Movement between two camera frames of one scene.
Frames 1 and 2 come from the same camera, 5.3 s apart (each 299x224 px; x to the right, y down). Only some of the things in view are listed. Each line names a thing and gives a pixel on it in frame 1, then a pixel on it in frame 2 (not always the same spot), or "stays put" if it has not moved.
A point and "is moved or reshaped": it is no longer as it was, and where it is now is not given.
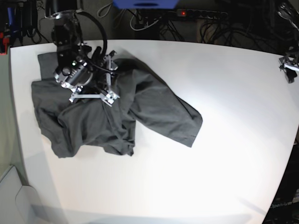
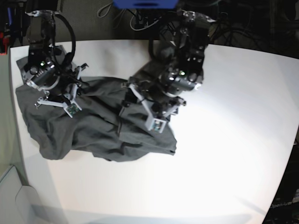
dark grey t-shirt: (89, 125) is moved or reshaped
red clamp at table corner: (5, 42) stays put
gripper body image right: (289, 67) → (160, 94)
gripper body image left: (84, 78) → (60, 83)
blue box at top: (145, 4) stays put
